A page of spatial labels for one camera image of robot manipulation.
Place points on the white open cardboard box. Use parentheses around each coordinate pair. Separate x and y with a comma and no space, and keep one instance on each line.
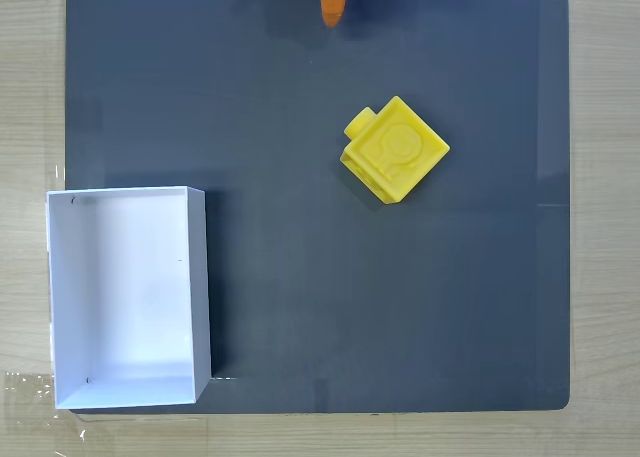
(130,302)

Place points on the dark grey table mat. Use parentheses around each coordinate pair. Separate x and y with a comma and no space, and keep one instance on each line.
(300,277)

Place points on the yellow toy block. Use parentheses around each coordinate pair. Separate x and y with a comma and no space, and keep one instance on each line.
(395,152)

